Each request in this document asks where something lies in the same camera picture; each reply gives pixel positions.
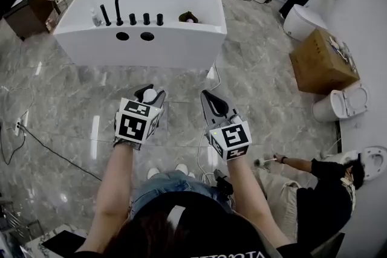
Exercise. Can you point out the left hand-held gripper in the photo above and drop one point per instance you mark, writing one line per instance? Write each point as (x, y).
(133, 127)

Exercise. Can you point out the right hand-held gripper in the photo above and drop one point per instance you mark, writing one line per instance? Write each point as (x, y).
(231, 137)

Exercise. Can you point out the white bottle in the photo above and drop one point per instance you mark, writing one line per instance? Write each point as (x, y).
(149, 95)

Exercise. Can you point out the white bathtub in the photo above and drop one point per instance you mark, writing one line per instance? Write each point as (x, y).
(169, 48)

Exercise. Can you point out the person's left forearm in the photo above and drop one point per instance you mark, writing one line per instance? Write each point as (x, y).
(113, 190)

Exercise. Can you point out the person's right forearm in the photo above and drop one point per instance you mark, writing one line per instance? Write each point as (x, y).
(251, 196)

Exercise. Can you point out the toilet brush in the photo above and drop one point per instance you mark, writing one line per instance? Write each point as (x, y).
(262, 162)

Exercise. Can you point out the person's white right shoe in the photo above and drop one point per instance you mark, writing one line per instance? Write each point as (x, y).
(181, 169)

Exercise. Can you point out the person's white shoe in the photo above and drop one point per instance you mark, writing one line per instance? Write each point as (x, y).
(153, 172)
(181, 169)

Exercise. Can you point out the black faucet knob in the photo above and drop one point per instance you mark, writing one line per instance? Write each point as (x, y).
(160, 19)
(132, 19)
(146, 19)

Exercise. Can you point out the person's white left shoe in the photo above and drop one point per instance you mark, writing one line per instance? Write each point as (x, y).
(153, 172)

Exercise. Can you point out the black waist device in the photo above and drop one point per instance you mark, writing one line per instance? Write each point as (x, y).
(223, 184)

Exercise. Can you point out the brown plush toy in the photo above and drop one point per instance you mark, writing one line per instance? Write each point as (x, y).
(187, 17)

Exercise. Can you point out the person's blue denim shorts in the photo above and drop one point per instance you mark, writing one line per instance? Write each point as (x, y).
(175, 184)

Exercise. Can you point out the black shower wand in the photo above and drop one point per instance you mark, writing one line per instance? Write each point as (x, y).
(105, 15)

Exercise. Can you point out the black curved faucet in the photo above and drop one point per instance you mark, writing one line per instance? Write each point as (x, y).
(118, 6)

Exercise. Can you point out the large cardboard box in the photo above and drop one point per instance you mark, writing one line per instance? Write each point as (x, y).
(320, 66)

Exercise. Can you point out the white toilet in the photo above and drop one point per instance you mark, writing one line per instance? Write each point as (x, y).
(302, 22)
(376, 160)
(338, 104)

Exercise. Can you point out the person's black shirt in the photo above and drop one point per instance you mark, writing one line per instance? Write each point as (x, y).
(211, 229)

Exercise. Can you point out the pile of white fittings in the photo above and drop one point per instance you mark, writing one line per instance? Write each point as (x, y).
(343, 49)

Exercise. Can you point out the brown wooden desk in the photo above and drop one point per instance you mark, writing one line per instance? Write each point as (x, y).
(27, 15)

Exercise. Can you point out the black mat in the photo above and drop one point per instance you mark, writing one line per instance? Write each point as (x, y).
(62, 243)

